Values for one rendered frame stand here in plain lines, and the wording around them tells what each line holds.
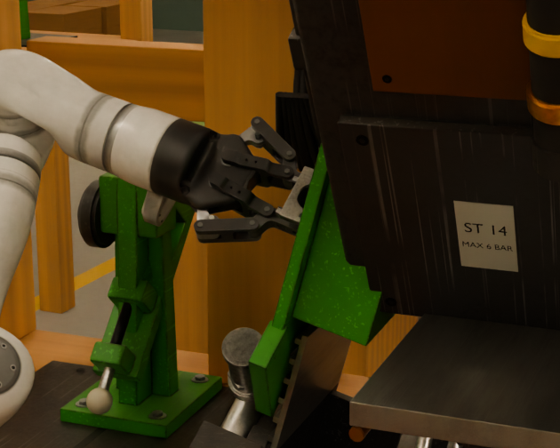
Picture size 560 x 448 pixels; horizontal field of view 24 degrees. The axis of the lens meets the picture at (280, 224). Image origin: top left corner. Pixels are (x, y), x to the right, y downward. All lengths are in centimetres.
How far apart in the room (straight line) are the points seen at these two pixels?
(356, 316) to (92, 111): 33
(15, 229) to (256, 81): 40
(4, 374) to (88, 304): 357
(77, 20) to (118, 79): 848
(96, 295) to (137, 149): 355
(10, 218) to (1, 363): 16
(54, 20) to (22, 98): 875
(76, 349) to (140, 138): 57
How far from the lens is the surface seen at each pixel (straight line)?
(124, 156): 121
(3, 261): 119
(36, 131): 129
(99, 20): 1040
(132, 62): 164
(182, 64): 160
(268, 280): 152
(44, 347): 174
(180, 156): 119
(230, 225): 117
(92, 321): 447
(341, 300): 109
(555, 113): 85
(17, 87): 125
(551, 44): 81
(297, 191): 116
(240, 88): 148
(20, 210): 120
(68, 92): 125
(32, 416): 148
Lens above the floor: 149
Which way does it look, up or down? 15 degrees down
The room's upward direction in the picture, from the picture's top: straight up
